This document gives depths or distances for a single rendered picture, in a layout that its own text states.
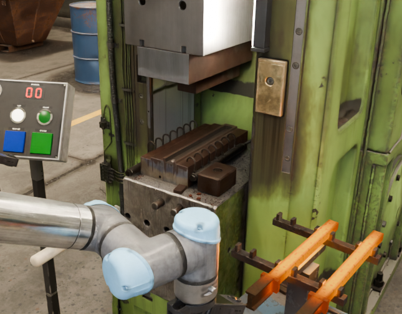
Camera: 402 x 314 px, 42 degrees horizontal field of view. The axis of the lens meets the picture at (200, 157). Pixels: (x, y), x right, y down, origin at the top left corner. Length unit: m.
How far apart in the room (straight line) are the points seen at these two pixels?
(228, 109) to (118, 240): 1.38
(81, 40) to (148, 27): 4.64
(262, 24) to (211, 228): 0.88
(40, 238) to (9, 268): 2.25
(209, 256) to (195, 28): 0.87
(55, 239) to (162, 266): 0.17
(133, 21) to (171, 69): 0.20
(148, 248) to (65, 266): 2.23
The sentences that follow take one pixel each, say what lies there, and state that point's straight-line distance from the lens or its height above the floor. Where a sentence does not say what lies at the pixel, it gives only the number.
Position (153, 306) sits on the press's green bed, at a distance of 2.04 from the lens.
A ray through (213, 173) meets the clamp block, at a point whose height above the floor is 0.98.
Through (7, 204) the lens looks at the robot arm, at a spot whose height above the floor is 1.34.
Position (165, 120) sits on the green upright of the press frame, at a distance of 2.02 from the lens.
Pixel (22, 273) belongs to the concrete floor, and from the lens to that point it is 3.02.
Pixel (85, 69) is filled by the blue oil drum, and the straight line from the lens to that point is 6.35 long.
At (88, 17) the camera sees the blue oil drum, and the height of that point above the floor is 0.77.
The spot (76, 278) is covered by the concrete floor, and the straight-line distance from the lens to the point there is 2.92.
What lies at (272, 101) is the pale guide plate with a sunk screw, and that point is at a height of 1.23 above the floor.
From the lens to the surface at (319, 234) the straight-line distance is 1.45.
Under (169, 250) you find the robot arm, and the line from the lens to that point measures 0.81.
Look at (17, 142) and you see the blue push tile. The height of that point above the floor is 1.01.
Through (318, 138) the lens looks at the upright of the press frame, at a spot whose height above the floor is 1.13.
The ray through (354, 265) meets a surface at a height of 0.96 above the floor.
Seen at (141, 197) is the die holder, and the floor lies 0.86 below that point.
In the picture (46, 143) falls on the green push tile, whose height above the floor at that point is 1.01.
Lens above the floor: 1.71
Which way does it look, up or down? 24 degrees down
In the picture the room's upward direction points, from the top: 1 degrees clockwise
